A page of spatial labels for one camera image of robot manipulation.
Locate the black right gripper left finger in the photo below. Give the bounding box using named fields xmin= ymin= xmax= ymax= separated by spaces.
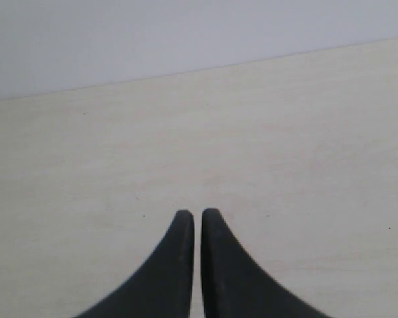
xmin=79 ymin=210 xmax=194 ymax=317

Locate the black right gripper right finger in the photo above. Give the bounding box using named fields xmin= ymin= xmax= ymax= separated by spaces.
xmin=201 ymin=208 xmax=320 ymax=317

